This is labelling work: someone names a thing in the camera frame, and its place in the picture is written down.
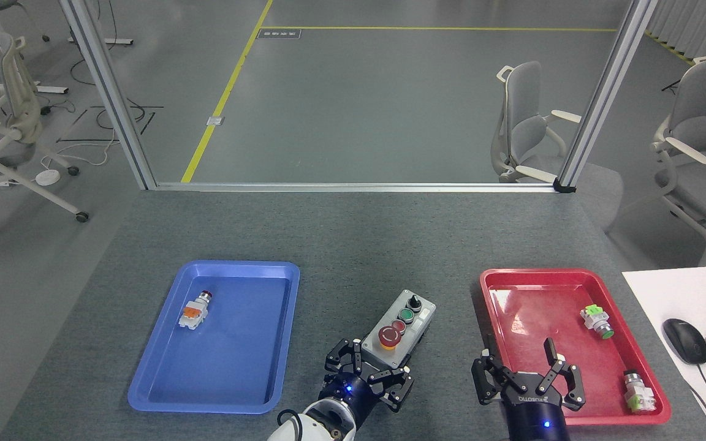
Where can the silver aluminium rail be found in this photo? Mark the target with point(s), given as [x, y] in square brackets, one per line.
[353, 187]

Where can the metal floor socket plate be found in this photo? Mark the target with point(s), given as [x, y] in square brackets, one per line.
[215, 120]

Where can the black computer mouse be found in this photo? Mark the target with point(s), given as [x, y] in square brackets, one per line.
[686, 341]

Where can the grey office chair white frame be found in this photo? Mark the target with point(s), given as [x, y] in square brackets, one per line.
[705, 122]

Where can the grey control box with buttons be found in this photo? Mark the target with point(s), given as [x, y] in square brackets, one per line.
[405, 327]

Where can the blue plastic tray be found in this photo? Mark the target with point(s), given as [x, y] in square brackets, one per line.
[230, 343]

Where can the green push button switch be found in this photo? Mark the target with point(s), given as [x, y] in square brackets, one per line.
[595, 321]

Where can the white mesh office chair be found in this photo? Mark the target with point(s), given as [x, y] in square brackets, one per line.
[16, 116]

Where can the red push button orange block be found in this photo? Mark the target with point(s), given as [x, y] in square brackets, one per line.
[195, 311]

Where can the silver aluminium post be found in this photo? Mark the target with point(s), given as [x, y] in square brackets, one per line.
[108, 92]
[607, 92]

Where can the grey office chair white arms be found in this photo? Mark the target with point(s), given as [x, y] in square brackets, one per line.
[524, 122]

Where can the grey floor label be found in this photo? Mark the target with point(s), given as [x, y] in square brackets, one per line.
[279, 33]

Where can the white desk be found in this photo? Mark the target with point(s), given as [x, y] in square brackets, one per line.
[671, 294]

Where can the black corner bracket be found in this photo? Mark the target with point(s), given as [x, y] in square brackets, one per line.
[565, 187]

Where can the silver push button green block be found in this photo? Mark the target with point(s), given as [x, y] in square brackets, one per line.
[638, 392]

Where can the red plastic tray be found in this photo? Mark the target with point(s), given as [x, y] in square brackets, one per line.
[561, 318]

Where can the white round floor device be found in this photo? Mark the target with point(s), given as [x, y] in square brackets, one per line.
[48, 177]

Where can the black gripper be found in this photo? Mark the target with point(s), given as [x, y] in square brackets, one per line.
[534, 419]
[353, 395]

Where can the black tripod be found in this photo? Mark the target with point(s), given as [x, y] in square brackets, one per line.
[675, 82]

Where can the white pleated curtain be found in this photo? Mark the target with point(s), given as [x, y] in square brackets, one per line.
[696, 24]

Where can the white desk foot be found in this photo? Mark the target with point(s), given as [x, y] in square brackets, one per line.
[117, 41]

